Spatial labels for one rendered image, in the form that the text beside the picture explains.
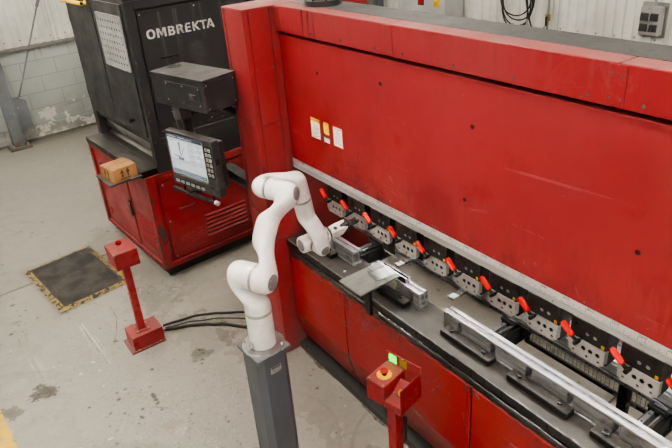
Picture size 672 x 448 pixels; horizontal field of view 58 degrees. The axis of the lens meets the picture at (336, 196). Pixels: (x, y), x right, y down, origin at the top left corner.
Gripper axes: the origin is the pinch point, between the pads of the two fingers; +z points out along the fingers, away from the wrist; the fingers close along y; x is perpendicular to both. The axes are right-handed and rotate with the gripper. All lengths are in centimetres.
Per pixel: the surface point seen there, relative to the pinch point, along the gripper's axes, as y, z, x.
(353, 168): -9.3, 12.8, -24.8
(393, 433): 29, -24, 97
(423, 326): 3, 6, 62
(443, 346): -7, 3, 75
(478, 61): -117, 11, -4
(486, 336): -25, 15, 81
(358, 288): 14.1, -8.1, 28.7
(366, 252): 55, 32, 4
